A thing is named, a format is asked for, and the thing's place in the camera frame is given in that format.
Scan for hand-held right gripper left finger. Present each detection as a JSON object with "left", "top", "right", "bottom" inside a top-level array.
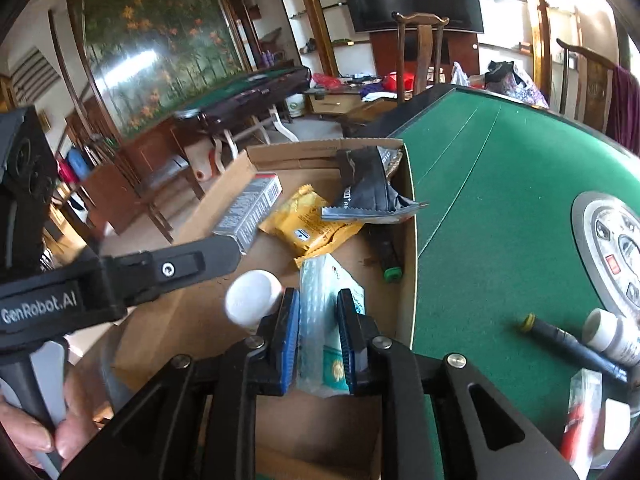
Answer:
[{"left": 60, "top": 287, "right": 301, "bottom": 480}]

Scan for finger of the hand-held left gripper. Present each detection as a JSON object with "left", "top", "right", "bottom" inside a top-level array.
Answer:
[{"left": 100, "top": 237, "right": 242, "bottom": 306}]

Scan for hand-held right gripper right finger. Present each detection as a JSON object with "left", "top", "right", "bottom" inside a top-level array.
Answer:
[{"left": 337, "top": 288, "right": 581, "bottom": 480}]

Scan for clear teal wipes packet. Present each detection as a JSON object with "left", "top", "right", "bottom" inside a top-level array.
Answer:
[{"left": 298, "top": 253, "right": 368, "bottom": 400}]

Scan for brown cardboard box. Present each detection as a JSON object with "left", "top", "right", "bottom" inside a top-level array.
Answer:
[{"left": 112, "top": 138, "right": 418, "bottom": 480}]

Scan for white bottle red label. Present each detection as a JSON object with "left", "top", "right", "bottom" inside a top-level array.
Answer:
[{"left": 225, "top": 270, "right": 283, "bottom": 331}]

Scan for black marker yellow caps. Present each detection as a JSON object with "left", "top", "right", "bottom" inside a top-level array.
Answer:
[{"left": 522, "top": 313, "right": 628, "bottom": 383}]

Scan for white tube red print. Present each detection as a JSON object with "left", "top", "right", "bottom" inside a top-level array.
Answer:
[{"left": 559, "top": 367, "right": 603, "bottom": 461}]

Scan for small white box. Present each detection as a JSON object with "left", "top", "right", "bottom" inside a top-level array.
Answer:
[{"left": 592, "top": 397, "right": 632, "bottom": 468}]

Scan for person's left hand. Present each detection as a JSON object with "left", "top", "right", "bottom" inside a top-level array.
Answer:
[{"left": 0, "top": 360, "right": 108, "bottom": 467}]

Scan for grey box red end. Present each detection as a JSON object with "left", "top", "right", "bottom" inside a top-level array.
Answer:
[{"left": 212, "top": 172, "right": 283, "bottom": 256}]

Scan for black marker green cap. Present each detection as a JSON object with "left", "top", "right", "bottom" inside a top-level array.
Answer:
[{"left": 372, "top": 227, "right": 403, "bottom": 285}]

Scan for yellow snack packet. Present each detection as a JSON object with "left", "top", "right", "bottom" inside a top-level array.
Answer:
[{"left": 258, "top": 184, "right": 366, "bottom": 268}]

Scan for black foil packet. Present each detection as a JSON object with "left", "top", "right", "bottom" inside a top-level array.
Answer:
[{"left": 321, "top": 146, "right": 430, "bottom": 224}]

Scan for dark green-topped game table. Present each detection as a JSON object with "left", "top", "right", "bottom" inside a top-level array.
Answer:
[{"left": 172, "top": 66, "right": 313, "bottom": 143}]

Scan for large flower painting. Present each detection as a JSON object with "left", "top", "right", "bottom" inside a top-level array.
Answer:
[{"left": 67, "top": 0, "right": 253, "bottom": 141}]

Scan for low wooden cabinet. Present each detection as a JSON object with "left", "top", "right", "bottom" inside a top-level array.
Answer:
[{"left": 302, "top": 85, "right": 396, "bottom": 116}]

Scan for plain white bottle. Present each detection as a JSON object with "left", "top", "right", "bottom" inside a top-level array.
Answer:
[{"left": 581, "top": 308, "right": 640, "bottom": 367}]

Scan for round table control panel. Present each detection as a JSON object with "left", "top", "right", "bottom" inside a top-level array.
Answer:
[{"left": 571, "top": 190, "right": 640, "bottom": 323}]

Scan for wooden chair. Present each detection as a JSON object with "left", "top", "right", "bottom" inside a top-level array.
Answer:
[
  {"left": 391, "top": 11, "right": 450, "bottom": 103},
  {"left": 556, "top": 37, "right": 618, "bottom": 133}
]

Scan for pile of patterned clothes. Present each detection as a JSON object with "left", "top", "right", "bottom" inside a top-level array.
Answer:
[{"left": 482, "top": 60, "right": 550, "bottom": 108}]

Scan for purple cloth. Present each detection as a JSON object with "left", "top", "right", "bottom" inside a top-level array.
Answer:
[{"left": 605, "top": 65, "right": 640, "bottom": 156}]

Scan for wooden wall shelving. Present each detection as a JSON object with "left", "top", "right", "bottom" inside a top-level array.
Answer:
[{"left": 272, "top": 0, "right": 373, "bottom": 73}]

